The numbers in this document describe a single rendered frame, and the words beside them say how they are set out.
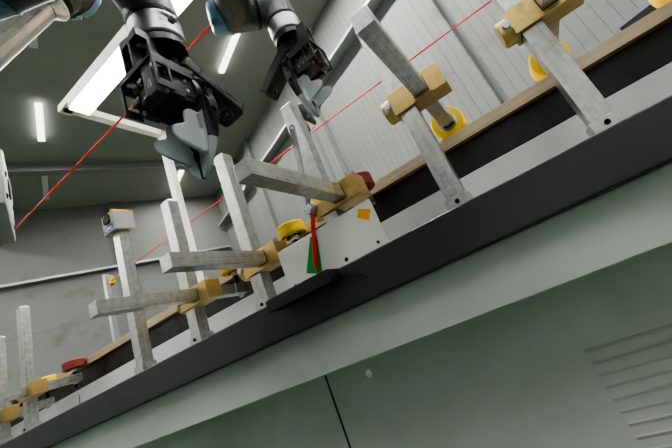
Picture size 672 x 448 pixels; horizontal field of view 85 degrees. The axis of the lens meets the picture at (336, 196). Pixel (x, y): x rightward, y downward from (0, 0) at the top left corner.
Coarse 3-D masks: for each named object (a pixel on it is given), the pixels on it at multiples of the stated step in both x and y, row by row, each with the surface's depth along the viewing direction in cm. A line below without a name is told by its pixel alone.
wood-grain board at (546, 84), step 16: (656, 16) 70; (624, 32) 72; (640, 32) 71; (608, 48) 73; (592, 64) 75; (544, 80) 79; (528, 96) 80; (496, 112) 83; (512, 112) 82; (464, 128) 86; (480, 128) 84; (448, 144) 88; (416, 160) 91; (384, 176) 95; (400, 176) 93; (320, 224) 103; (160, 320) 134; (128, 336) 142; (96, 352) 152; (80, 368) 157
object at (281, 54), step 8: (280, 48) 80; (280, 56) 80; (272, 64) 81; (280, 64) 80; (272, 72) 80; (280, 72) 81; (264, 80) 81; (272, 80) 80; (280, 80) 82; (264, 88) 81; (272, 88) 81; (280, 88) 83; (272, 96) 83
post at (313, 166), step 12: (288, 108) 89; (288, 120) 88; (300, 120) 88; (300, 132) 86; (300, 144) 85; (312, 144) 86; (312, 156) 83; (312, 168) 83; (324, 168) 85; (324, 216) 80; (336, 216) 78
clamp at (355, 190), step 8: (352, 176) 76; (360, 176) 80; (344, 184) 77; (352, 184) 76; (360, 184) 77; (344, 192) 77; (352, 192) 76; (360, 192) 75; (368, 192) 79; (312, 200) 81; (320, 200) 80; (344, 200) 77; (352, 200) 78; (360, 200) 80; (320, 208) 79; (328, 208) 78; (336, 208) 78; (344, 208) 80; (320, 216) 79
